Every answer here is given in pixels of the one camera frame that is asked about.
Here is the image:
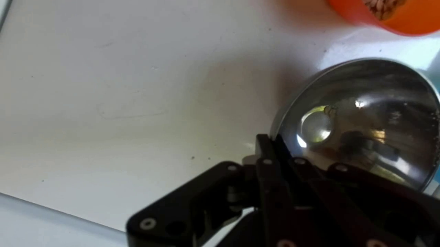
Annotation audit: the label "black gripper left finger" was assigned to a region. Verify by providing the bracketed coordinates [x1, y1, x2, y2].
[125, 133, 299, 247]

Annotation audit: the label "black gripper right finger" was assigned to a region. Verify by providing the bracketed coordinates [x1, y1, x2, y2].
[279, 155, 440, 247]

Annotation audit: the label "silver metal bowl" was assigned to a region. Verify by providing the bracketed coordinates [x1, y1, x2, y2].
[268, 58, 440, 198]

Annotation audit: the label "small food pieces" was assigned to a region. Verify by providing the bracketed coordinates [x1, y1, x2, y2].
[363, 0, 408, 21]

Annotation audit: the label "orange plastic bowl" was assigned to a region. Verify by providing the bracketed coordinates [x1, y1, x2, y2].
[324, 0, 440, 37]

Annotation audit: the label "white washing machine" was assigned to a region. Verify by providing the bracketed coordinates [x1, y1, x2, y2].
[0, 0, 440, 247]

